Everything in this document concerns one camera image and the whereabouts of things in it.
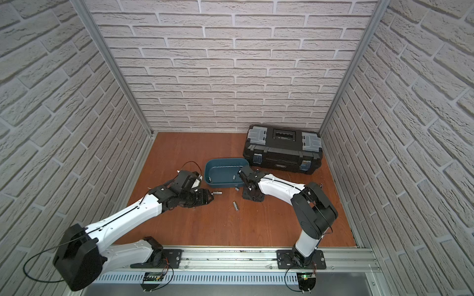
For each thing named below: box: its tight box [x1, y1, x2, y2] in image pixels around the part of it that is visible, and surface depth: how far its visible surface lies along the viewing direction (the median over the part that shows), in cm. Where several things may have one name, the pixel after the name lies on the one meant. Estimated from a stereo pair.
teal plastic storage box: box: [204, 157, 250, 189], surface depth 100 cm
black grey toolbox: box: [242, 123, 324, 175], surface depth 94 cm
